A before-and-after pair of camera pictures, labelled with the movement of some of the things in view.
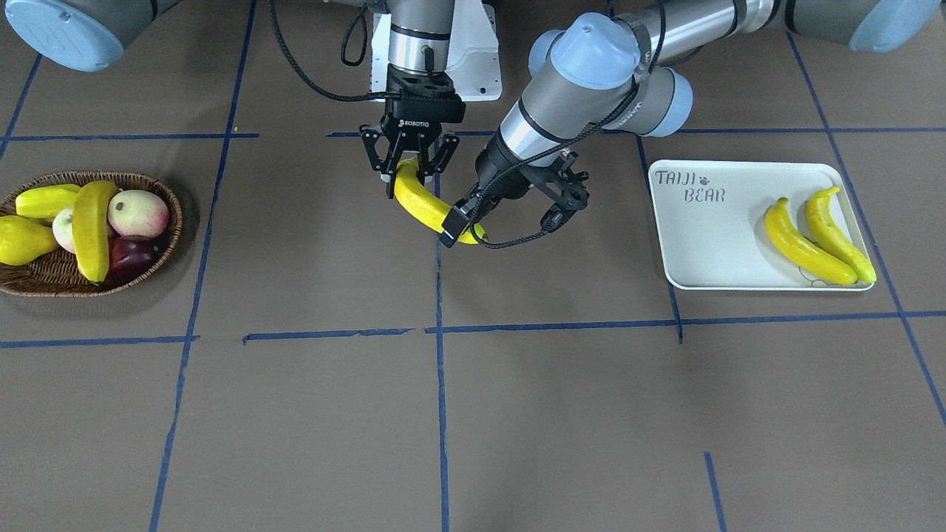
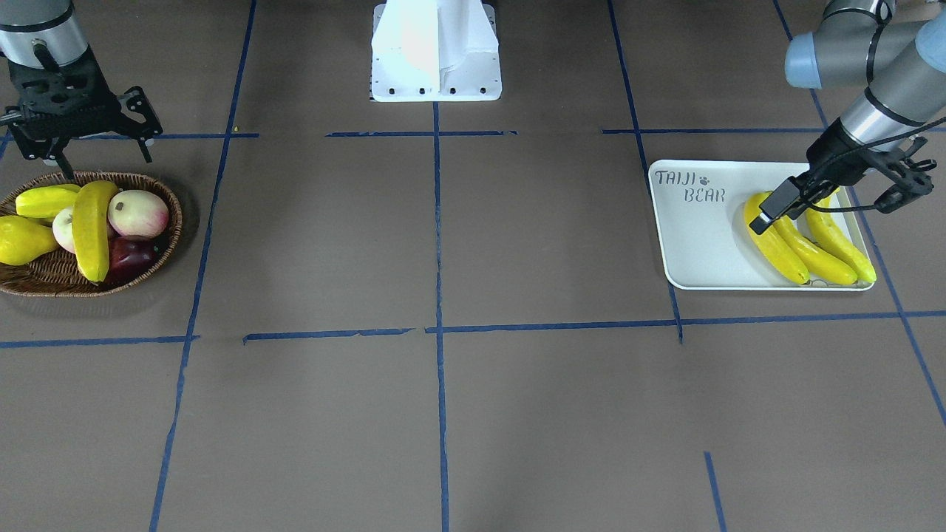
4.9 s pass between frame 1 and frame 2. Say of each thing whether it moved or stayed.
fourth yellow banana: stayed
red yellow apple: stayed
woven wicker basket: stayed
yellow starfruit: stayed
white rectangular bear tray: stayed
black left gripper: moved
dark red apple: stayed
